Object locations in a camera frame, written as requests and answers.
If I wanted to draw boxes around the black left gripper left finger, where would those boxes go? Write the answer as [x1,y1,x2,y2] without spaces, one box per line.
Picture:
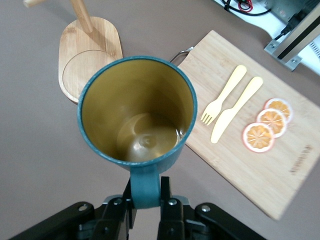
[9,178,138,240]

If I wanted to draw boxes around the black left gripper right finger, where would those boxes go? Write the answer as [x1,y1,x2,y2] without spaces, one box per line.
[157,176,266,240]

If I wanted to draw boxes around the dark teal cup yellow inside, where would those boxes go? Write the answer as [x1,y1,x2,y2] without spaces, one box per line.
[76,55,198,210]

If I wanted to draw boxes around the wooden cup rack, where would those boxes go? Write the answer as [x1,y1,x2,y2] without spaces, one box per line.
[23,0,124,105]

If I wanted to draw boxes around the bamboo cutting board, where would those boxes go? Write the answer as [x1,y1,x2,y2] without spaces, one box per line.
[169,29,320,221]

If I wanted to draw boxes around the toy orange slice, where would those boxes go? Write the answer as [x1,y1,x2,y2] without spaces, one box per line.
[242,122,275,153]
[264,97,293,125]
[256,107,288,139]

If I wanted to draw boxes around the yellow plastic knife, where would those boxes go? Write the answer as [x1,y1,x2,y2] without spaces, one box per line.
[210,76,264,144]

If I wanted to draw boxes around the yellow plastic fork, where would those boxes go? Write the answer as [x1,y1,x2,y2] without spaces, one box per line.
[201,64,248,125]

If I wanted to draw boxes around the aluminium frame with cables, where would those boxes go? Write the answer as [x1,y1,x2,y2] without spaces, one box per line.
[264,4,320,72]

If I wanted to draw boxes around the black cable under table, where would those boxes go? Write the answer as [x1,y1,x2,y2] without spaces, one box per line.
[223,0,273,17]

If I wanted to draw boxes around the red cable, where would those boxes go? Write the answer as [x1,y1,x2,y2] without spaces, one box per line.
[234,0,254,13]

